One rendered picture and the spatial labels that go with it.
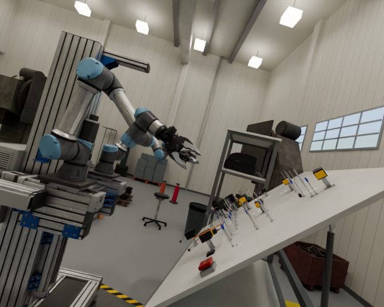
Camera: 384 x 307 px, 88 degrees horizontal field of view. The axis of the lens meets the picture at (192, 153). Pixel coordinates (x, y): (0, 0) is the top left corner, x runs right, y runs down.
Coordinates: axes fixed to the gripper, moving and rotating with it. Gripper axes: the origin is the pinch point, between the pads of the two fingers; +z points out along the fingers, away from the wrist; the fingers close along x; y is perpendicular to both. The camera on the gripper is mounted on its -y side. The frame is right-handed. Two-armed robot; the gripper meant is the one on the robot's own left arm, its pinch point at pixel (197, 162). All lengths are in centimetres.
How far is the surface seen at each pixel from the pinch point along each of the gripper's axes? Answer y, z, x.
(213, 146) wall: -741, 55, -332
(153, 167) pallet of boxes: -520, -128, -461
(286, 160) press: -253, 165, -39
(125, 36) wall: -839, -593, -120
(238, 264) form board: 106, 24, 40
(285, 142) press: -291, 152, -18
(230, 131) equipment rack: -34.9, 12.0, 28.2
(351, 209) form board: 94, 41, 72
